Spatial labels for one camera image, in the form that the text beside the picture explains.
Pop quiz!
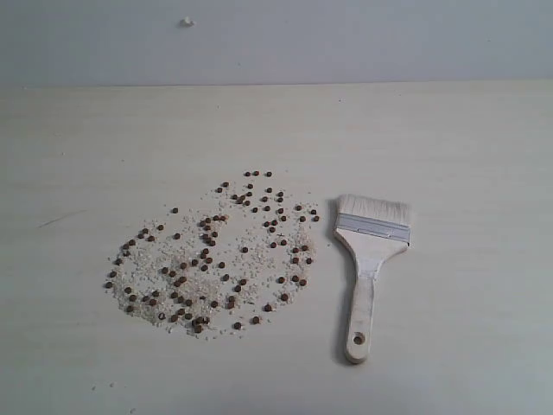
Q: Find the wooden paint brush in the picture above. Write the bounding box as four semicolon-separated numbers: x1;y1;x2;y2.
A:
334;195;411;364

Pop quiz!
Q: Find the pile of pellets and grains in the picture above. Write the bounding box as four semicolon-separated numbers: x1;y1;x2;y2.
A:
102;170;321;340

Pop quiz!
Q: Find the small white wall plug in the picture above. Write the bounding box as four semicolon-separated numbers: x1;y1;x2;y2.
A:
180;16;195;28

